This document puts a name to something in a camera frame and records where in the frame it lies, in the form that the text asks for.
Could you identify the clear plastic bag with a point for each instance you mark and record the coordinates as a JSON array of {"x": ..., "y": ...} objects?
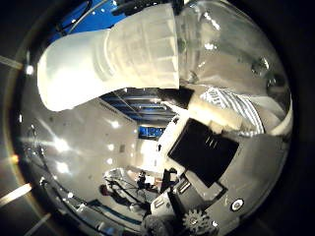
[{"x": 108, "y": 59}]

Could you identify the person in dark jacket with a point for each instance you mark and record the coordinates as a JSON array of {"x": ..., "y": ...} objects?
[{"x": 114, "y": 195}]

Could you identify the blue lit wall screen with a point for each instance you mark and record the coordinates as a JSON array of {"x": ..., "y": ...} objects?
[{"x": 149, "y": 132}]

